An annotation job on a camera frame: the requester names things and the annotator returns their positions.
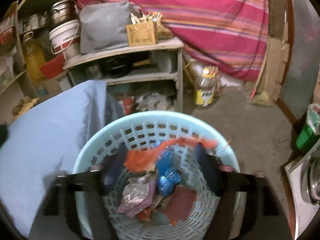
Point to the white plastic bucket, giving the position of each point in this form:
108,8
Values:
65,40

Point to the red plastic basin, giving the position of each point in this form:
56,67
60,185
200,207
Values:
54,67

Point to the yellow oil jug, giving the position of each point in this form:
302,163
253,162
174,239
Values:
33,57

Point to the blue plastic bag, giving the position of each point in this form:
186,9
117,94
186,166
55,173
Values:
167,176

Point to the yellow utensil holder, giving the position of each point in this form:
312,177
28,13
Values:
143,31

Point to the green trash bin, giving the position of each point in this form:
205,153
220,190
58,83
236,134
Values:
309,134

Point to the orange plastic bag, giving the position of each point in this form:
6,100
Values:
139,160

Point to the metal pot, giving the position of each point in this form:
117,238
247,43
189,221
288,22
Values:
62,12

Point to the straw broom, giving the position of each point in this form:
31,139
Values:
259,95

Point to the yellow egg tray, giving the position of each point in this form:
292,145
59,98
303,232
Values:
24,105

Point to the red striped blanket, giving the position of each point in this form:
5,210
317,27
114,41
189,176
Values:
229,34

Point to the brown paper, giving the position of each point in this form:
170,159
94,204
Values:
159,202

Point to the maroon scouring pad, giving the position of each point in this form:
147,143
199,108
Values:
180,203

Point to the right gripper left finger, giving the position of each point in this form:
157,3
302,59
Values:
59,218

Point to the grey fabric bag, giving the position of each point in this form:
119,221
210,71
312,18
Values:
103,26

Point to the blue tablecloth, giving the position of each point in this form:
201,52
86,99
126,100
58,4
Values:
43,141

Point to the pink foil snack wrapper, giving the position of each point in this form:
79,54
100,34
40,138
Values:
136,197

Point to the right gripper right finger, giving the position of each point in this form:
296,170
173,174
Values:
263,216

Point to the cooking oil bottle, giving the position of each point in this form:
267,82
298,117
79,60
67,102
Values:
205,86

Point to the wooden shelf unit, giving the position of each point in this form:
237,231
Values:
140,74

